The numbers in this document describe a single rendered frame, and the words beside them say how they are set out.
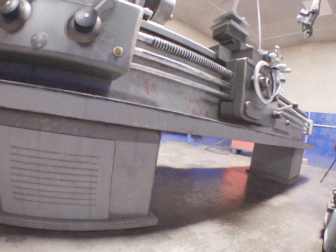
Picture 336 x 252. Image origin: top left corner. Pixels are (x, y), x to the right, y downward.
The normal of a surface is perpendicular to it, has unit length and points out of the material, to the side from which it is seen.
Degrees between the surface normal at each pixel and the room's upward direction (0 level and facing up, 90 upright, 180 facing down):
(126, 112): 90
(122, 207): 90
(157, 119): 90
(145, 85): 90
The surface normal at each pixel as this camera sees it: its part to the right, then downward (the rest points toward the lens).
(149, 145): 0.51, 0.09
